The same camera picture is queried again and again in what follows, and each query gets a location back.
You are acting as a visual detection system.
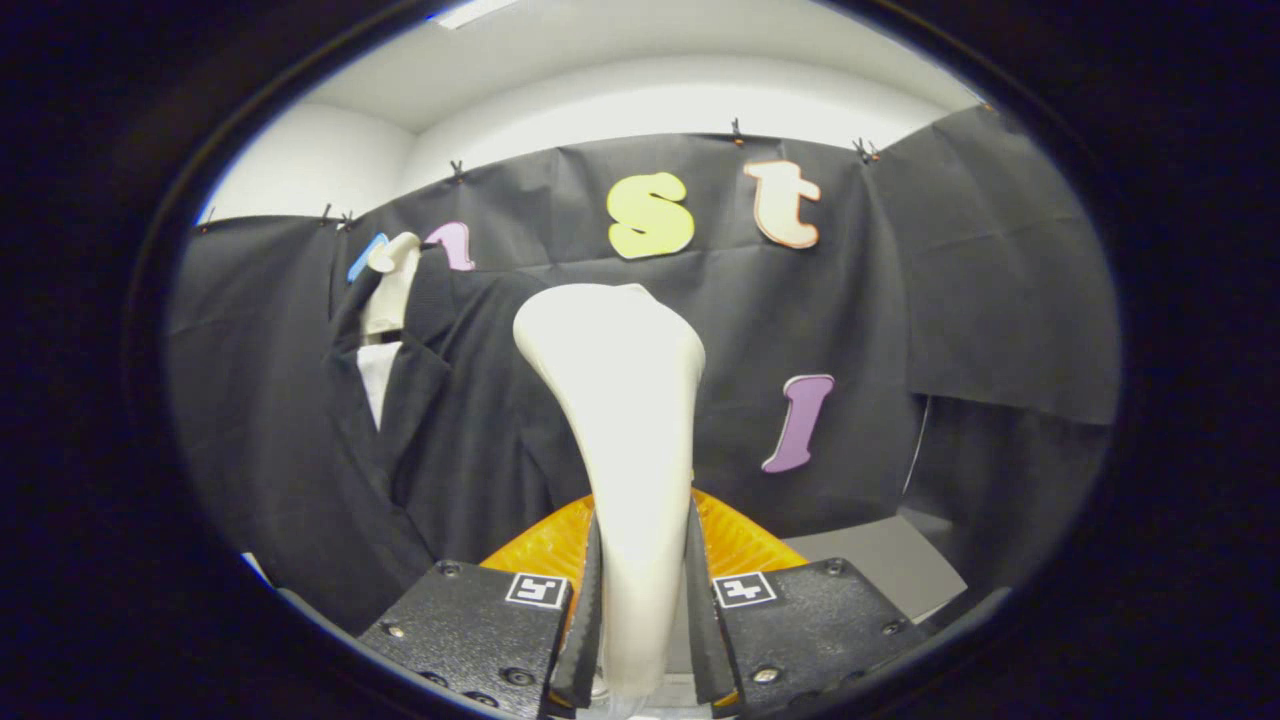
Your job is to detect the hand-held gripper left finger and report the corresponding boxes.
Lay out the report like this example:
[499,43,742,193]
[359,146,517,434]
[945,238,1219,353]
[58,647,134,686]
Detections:
[358,493,607,720]

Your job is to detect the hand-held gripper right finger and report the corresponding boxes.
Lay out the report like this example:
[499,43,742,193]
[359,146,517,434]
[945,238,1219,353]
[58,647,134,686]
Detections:
[684,490,931,719]

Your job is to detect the white garment steamer head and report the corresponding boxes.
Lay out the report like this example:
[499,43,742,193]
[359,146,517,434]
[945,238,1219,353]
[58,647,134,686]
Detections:
[513,283,706,701]

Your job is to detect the black suit jacket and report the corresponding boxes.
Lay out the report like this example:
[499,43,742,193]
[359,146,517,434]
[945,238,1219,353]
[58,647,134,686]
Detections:
[330,245,601,636]

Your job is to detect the grey cabinet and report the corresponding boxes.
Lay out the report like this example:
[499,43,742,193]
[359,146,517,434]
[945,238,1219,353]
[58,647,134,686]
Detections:
[780,515,969,623]

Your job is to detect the black backdrop cloth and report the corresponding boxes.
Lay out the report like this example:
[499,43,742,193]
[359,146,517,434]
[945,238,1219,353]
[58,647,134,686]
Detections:
[165,105,1121,641]

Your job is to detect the white plastic hanger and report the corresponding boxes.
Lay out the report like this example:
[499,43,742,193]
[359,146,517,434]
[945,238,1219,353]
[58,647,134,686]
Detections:
[360,231,424,346]

